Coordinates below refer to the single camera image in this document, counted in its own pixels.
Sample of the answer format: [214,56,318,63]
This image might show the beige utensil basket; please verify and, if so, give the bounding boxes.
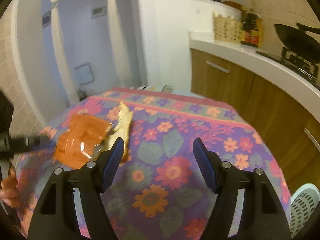
[213,13,242,43]

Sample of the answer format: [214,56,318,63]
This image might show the orange red snack wrapper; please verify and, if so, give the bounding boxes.
[54,114,112,169]

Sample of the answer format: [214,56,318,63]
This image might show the bread piece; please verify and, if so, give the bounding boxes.
[105,102,133,163]

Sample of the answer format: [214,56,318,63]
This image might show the light blue perforated trash basket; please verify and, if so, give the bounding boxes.
[290,183,319,239]

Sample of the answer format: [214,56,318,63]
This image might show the black glass gas stove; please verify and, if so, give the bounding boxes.
[256,47,319,90]

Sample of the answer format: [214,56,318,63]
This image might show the black wok with handle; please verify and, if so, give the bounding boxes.
[274,23,319,64]

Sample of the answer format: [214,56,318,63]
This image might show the dark vinegar bottle red label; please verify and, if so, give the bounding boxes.
[241,6,263,48]

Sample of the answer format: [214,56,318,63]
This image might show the wooden base cabinets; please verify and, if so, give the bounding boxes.
[190,49,319,192]

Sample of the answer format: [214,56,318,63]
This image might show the person left hand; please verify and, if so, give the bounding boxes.
[0,167,20,208]

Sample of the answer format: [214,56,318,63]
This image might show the floral tablecloth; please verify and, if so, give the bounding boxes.
[15,87,292,240]

